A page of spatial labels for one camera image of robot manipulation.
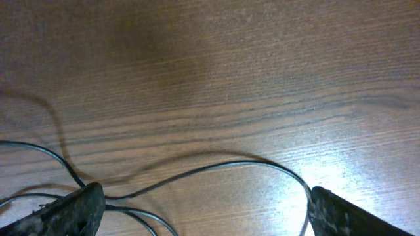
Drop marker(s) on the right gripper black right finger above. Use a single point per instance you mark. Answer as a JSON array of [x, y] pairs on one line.
[[331, 215]]

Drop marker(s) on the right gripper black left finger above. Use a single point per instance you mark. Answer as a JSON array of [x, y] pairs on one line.
[[77, 214]]

